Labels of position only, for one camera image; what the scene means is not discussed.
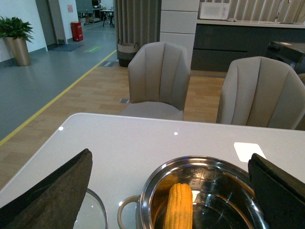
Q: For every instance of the white microwave oven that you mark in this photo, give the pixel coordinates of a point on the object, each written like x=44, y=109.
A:
x=213, y=11

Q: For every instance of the beige chair right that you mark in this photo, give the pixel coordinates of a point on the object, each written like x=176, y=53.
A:
x=262, y=92

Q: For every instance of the grey curtain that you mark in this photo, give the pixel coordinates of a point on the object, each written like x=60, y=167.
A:
x=137, y=21

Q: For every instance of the beige chair left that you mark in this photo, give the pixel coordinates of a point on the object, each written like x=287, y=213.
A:
x=159, y=76

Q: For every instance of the red cabinet box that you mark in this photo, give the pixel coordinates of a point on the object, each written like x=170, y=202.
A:
x=76, y=30

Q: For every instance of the dark kitchen counter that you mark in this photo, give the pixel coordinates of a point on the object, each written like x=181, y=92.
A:
x=217, y=44

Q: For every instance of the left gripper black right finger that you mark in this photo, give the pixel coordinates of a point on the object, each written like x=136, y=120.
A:
x=280, y=195

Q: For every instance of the beige chair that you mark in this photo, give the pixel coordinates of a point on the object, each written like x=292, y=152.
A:
x=262, y=92
x=159, y=76

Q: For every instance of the woven laundry basket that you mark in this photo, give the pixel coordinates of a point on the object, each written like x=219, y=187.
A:
x=126, y=52

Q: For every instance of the black appliance box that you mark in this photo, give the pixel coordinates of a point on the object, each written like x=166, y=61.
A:
x=290, y=53

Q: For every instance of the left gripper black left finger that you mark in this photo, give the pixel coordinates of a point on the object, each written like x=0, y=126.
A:
x=54, y=202

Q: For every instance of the potted green plant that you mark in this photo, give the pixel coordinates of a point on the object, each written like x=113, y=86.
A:
x=16, y=32

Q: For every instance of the stainless steel pot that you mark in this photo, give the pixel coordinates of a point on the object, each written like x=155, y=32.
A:
x=223, y=197

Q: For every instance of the distant black desk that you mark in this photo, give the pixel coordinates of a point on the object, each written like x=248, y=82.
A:
x=107, y=15

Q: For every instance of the yellow corn cob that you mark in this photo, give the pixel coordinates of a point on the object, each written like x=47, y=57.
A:
x=179, y=213

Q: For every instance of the glass pot lid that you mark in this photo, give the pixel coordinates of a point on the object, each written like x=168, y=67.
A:
x=92, y=214

